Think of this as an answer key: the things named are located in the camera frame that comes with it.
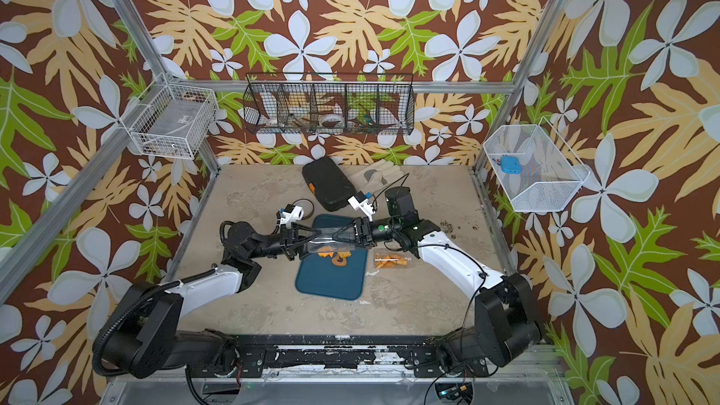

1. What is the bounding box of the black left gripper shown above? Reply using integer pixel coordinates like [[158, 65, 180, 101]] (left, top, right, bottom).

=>
[[247, 225, 324, 263]]

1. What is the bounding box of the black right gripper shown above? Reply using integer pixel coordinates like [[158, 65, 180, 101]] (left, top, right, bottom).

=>
[[336, 218, 404, 251]]

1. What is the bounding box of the round brown cookie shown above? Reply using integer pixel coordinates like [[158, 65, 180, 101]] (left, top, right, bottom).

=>
[[331, 253, 348, 267]]

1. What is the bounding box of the clear plastic cookie jar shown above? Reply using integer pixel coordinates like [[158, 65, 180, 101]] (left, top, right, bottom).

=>
[[308, 228, 353, 253]]

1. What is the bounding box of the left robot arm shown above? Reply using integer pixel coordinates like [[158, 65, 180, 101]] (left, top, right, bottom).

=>
[[92, 221, 321, 379]]

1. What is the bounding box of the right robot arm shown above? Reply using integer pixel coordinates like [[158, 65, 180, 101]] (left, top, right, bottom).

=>
[[333, 187, 546, 376]]

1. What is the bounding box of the lying clear jar with cookies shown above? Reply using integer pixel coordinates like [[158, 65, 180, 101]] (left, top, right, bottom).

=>
[[372, 249, 412, 269]]

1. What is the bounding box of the teal plastic tray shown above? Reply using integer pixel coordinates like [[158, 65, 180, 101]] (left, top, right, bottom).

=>
[[295, 214, 369, 301]]

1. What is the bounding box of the black plastic tool case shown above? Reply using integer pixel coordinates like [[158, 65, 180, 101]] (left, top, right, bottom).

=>
[[302, 157, 357, 212]]

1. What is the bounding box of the white tape roll in basket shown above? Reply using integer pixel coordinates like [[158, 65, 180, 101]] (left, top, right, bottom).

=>
[[319, 114, 345, 129]]

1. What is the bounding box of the blue object in basket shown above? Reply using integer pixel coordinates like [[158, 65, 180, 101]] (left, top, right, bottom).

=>
[[500, 156, 522, 176]]

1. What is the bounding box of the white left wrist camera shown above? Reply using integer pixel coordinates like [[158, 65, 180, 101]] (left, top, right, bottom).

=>
[[277, 204, 305, 227]]

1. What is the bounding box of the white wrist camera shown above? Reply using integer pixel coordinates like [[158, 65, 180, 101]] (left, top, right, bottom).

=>
[[348, 191, 376, 221], [277, 204, 305, 227]]

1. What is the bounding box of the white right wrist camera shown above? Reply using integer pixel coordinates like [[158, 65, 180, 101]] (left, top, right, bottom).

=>
[[348, 191, 376, 221]]

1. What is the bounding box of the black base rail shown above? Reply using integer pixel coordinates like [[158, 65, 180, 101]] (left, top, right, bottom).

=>
[[188, 335, 491, 378]]

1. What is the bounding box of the black wire basket centre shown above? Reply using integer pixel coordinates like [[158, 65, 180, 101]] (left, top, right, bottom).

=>
[[239, 72, 416, 135]]

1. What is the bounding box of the white wire basket left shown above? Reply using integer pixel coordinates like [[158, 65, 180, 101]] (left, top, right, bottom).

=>
[[123, 74, 219, 159]]

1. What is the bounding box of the white wire basket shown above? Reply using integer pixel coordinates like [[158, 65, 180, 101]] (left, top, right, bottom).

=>
[[123, 74, 219, 159], [483, 118, 591, 214]]

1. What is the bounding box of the aluminium frame back bar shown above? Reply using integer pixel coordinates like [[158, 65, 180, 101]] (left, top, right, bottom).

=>
[[172, 79, 516, 95]]

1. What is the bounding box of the white wire basket right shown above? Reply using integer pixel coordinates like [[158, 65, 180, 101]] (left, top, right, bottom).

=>
[[483, 118, 591, 214]]

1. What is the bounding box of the aluminium frame post left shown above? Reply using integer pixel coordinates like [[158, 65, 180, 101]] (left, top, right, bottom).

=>
[[111, 0, 221, 174]]

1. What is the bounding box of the aluminium frame post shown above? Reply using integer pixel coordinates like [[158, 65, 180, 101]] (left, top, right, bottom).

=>
[[111, 0, 221, 174], [471, 0, 592, 176]]

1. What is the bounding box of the aluminium frame post right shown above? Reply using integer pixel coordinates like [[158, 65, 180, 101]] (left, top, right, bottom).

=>
[[471, 0, 592, 176]]

